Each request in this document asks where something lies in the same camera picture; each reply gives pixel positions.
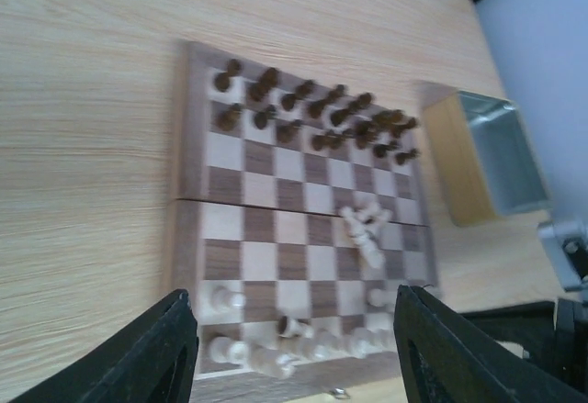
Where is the metal board clasp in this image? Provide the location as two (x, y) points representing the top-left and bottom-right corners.
(328, 387), (351, 400)

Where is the white left rook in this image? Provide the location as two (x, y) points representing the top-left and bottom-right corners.
(209, 336), (250, 364)

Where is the dark rook corner piece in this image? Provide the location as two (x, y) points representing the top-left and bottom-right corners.
(213, 59), (242, 93)

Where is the dark bishop piece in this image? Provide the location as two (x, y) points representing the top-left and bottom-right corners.
(281, 80), (315, 111)

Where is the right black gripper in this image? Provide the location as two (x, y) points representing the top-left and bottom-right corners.
(462, 299), (587, 389)

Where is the white corner pawn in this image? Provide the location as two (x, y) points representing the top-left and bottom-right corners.
(210, 286), (246, 313)

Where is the wooden chess board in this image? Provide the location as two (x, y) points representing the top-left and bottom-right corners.
(166, 42), (436, 401)

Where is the dark queen piece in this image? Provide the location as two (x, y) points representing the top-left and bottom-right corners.
(307, 84), (346, 119)

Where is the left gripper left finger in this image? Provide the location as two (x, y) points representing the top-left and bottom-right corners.
(13, 289), (198, 402)

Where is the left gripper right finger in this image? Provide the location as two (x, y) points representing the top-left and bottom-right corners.
(394, 285), (587, 402)

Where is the dark king piece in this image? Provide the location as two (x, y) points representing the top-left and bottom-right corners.
(330, 93), (374, 127)

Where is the dark pawn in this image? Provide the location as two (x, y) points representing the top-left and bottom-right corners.
(277, 119), (302, 143)
(254, 105), (277, 129)
(216, 103), (243, 131)

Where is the right metal tray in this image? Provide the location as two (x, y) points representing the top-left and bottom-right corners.
(417, 82), (551, 227)

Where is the dark knight piece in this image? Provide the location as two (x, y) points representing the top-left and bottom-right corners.
(248, 67), (280, 102)

